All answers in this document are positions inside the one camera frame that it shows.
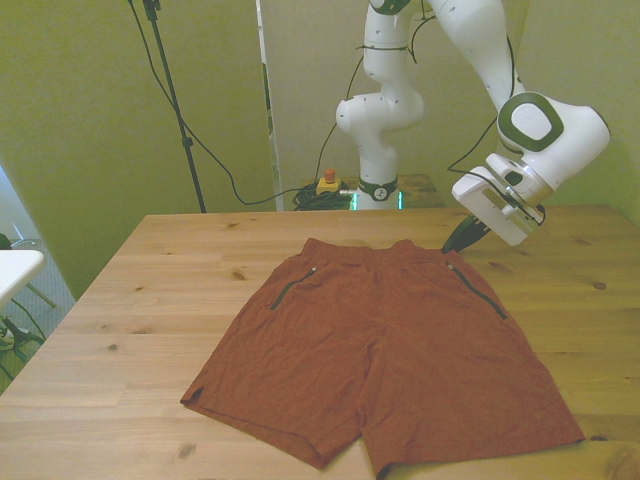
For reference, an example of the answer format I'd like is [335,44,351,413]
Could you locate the black tripod pole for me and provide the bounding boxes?
[141,0,208,214]

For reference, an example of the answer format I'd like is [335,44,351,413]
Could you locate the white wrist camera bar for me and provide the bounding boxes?
[499,185,547,230]

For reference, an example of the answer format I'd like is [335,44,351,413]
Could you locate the wooden robot pedestal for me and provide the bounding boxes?
[299,173,446,210]

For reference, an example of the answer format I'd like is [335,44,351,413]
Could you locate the black stand base legs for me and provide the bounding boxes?
[0,299,47,381]

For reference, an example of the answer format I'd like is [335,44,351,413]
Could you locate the white panel edge strip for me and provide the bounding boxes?
[254,0,284,212]

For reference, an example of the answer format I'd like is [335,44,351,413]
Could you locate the yellow emergency stop button box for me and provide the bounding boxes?
[315,168,344,197]

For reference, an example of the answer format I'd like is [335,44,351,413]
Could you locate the dark coiled cable pile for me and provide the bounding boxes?
[291,182,359,212]

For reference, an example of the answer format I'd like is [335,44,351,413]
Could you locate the white folding table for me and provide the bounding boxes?
[0,248,57,311]

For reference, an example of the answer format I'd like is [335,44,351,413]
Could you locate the black tripod cable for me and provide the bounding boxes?
[126,0,301,206]

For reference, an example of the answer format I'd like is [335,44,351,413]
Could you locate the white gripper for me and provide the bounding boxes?
[441,167,544,251]

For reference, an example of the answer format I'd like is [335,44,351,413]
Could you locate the rust orange shorts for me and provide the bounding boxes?
[179,237,587,480]

